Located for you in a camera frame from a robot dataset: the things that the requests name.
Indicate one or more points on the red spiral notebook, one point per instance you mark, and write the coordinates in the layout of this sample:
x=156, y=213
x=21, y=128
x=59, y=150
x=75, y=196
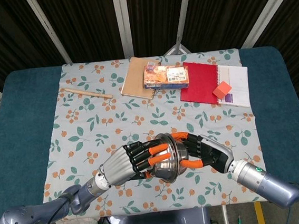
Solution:
x=199, y=83

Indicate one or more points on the orange blue food box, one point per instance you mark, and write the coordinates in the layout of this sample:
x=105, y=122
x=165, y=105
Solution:
x=162, y=76

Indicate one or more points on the light wooden stick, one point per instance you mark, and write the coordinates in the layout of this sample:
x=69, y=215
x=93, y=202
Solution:
x=86, y=92

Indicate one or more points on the floral tablecloth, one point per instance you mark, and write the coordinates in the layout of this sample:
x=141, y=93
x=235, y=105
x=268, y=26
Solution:
x=154, y=111

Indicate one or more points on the white printed paper booklet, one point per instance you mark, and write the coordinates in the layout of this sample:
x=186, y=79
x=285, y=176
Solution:
x=238, y=85

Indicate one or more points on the teal table cover cloth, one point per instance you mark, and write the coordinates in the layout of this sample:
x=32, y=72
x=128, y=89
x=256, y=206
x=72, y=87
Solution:
x=26, y=124

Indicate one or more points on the orange cube block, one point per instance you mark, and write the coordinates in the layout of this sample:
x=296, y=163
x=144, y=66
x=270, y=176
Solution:
x=221, y=89

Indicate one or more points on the brown kraft spiral notebook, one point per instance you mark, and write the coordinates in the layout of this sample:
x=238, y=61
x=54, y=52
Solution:
x=134, y=79

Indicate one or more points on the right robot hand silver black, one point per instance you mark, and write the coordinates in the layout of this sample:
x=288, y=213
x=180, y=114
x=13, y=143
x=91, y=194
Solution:
x=217, y=153

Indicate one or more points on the left robot arm grey-blue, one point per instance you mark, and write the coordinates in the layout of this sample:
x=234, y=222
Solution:
x=24, y=219

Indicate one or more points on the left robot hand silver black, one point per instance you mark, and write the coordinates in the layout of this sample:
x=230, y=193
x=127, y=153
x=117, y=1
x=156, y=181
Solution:
x=117, y=165

